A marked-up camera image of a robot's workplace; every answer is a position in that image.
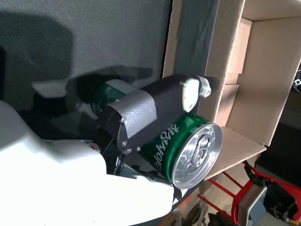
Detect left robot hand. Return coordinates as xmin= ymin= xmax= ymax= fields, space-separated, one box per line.
xmin=293 ymin=67 xmax=301 ymax=95

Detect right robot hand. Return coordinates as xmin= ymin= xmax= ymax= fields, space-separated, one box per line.
xmin=0 ymin=74 xmax=221 ymax=226

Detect green aluminium drink can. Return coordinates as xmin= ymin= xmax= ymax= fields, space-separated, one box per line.
xmin=90 ymin=79 xmax=223 ymax=190

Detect open cardboard box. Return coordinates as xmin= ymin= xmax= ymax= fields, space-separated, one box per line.
xmin=161 ymin=0 xmax=301 ymax=182

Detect grey box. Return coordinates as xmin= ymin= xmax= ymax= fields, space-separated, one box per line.
xmin=239 ymin=186 xmax=268 ymax=226

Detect black bag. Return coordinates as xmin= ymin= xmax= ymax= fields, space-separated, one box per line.
xmin=244 ymin=164 xmax=299 ymax=222

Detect red metal frame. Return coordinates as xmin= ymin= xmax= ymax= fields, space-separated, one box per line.
xmin=197 ymin=160 xmax=266 ymax=224

